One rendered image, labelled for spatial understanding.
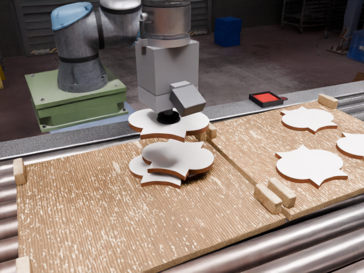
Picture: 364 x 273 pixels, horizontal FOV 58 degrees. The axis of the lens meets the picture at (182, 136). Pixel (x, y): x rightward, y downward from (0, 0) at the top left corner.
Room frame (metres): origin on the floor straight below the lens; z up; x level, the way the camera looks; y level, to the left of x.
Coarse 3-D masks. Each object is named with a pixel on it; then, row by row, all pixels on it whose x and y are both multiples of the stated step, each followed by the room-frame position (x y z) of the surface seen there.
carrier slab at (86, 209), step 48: (144, 144) 0.65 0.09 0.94; (48, 192) 0.48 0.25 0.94; (96, 192) 0.48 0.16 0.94; (144, 192) 0.48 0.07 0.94; (192, 192) 0.48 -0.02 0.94; (240, 192) 0.48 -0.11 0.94; (48, 240) 0.36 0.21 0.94; (96, 240) 0.36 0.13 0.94; (144, 240) 0.36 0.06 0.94; (192, 240) 0.36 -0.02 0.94
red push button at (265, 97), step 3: (267, 93) 0.98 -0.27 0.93; (255, 96) 0.95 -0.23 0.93; (258, 96) 0.95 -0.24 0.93; (261, 96) 0.95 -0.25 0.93; (264, 96) 0.95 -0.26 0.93; (267, 96) 0.95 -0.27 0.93; (270, 96) 0.95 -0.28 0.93; (273, 96) 0.95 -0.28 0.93; (261, 99) 0.93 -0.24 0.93; (264, 99) 0.93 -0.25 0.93; (267, 99) 0.93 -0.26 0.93; (270, 99) 0.93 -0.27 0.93; (273, 99) 0.93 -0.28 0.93; (276, 99) 0.93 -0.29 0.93
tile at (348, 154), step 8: (344, 136) 0.67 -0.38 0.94; (352, 136) 0.67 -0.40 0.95; (360, 136) 0.67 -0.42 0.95; (336, 144) 0.64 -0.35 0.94; (344, 144) 0.63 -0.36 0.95; (352, 144) 0.63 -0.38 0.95; (360, 144) 0.63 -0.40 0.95; (344, 152) 0.60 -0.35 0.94; (352, 152) 0.60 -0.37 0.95; (360, 152) 0.60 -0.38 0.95
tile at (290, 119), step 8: (280, 112) 0.81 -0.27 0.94; (288, 112) 0.80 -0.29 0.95; (296, 112) 0.80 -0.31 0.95; (304, 112) 0.80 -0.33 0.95; (312, 112) 0.80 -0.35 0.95; (320, 112) 0.80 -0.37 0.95; (288, 120) 0.75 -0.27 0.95; (296, 120) 0.75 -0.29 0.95; (304, 120) 0.75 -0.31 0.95; (312, 120) 0.75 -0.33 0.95; (320, 120) 0.75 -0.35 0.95; (328, 120) 0.75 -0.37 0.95; (296, 128) 0.71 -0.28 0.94; (304, 128) 0.71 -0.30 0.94; (312, 128) 0.71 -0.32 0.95; (320, 128) 0.71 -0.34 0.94; (328, 128) 0.72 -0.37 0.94; (336, 128) 0.72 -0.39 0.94
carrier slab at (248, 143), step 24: (240, 120) 0.77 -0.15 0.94; (264, 120) 0.77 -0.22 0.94; (336, 120) 0.77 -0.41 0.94; (360, 120) 0.77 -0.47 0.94; (216, 144) 0.65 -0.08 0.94; (240, 144) 0.65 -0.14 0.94; (264, 144) 0.65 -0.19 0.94; (288, 144) 0.65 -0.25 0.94; (312, 144) 0.65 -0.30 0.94; (240, 168) 0.56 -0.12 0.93; (264, 168) 0.55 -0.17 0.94; (360, 168) 0.55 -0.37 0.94; (312, 192) 0.48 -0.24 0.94; (336, 192) 0.48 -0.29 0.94; (360, 192) 0.49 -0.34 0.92; (288, 216) 0.42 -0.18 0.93
